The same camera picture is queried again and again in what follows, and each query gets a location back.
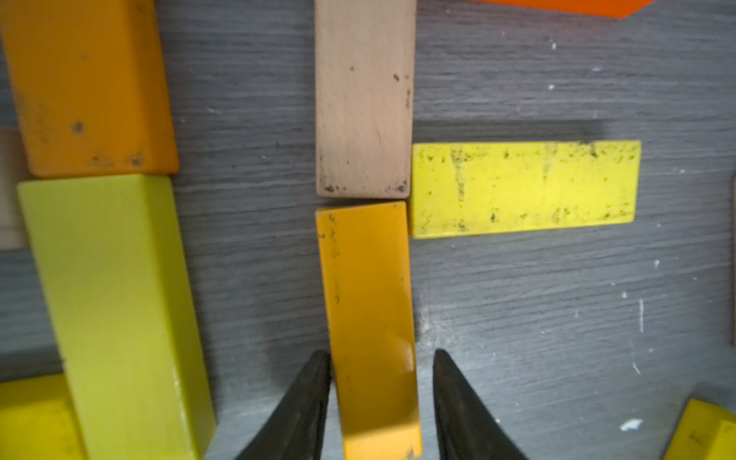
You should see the yellow block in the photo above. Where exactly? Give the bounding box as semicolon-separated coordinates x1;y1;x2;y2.
664;399;736;460
18;174;217;459
409;140;642;239
1;374;87;459

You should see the orange-yellow block bottom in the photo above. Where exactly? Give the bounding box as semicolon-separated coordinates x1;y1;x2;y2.
315;201;423;459

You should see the natural wood block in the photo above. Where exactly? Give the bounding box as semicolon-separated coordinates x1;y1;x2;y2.
314;0;417;199
0;126;31;251

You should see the orange block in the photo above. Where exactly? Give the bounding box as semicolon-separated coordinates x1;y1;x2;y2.
1;1;179;178
480;0;654;19

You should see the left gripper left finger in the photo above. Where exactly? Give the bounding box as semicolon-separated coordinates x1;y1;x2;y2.
237;350;332;460

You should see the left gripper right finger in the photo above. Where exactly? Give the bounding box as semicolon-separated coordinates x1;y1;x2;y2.
433;349;525;460

